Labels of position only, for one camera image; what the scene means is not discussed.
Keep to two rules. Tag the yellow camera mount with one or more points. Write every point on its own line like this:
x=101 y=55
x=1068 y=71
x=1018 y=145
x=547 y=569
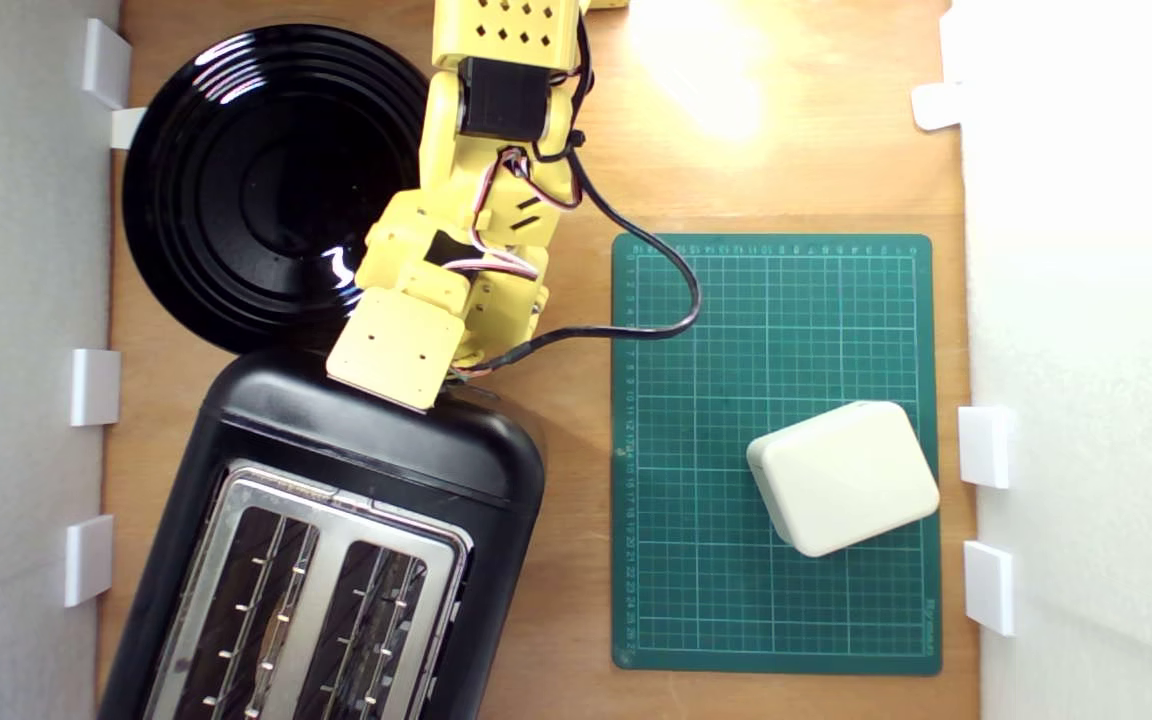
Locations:
x=396 y=350

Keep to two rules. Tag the black two-slot toaster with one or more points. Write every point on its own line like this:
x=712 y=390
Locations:
x=356 y=440

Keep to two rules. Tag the black round plate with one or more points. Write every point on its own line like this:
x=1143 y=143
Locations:
x=256 y=180

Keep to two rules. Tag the white wall clip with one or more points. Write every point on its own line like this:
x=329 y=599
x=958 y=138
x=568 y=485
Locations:
x=96 y=387
x=106 y=62
x=126 y=128
x=936 y=105
x=989 y=588
x=984 y=445
x=88 y=560

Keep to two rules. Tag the white block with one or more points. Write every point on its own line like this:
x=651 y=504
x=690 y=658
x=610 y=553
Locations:
x=841 y=475

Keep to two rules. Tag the green cutting mat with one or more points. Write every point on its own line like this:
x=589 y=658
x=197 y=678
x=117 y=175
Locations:
x=716 y=350

